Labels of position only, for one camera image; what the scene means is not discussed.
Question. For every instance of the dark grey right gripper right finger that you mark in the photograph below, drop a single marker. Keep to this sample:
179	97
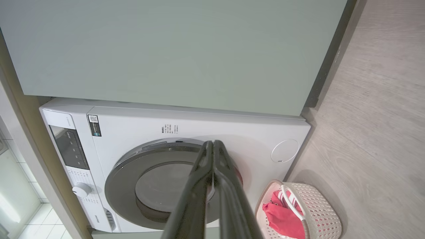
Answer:
232	205

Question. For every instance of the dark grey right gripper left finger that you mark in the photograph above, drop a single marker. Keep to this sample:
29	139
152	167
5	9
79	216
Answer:
192	205

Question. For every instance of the red and white garment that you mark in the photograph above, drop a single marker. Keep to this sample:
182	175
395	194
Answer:
282	215

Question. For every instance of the grey glass washing machine door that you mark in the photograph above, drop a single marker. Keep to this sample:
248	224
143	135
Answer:
126	186

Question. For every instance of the cream perforated laundry basket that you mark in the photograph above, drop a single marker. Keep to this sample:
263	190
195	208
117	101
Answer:
325	212

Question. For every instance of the white washing machine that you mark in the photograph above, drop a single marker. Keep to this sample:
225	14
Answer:
139	126

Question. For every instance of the round white filter cover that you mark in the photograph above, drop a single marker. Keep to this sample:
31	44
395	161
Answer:
285	151

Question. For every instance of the white round control knob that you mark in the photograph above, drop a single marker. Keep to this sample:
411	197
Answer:
81	190

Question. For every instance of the black QR code sticker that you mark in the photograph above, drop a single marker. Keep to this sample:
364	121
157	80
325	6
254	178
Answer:
94	126

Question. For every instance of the black control panel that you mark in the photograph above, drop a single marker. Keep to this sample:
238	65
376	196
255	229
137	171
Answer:
70	149

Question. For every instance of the large pale green cabinet panel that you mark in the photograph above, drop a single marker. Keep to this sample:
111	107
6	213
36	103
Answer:
166	49

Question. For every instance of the dark cabinet plinth strip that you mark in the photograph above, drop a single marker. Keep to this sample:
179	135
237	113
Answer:
328	59

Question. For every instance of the beige cabinet side frame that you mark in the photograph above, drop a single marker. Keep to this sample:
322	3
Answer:
40	149

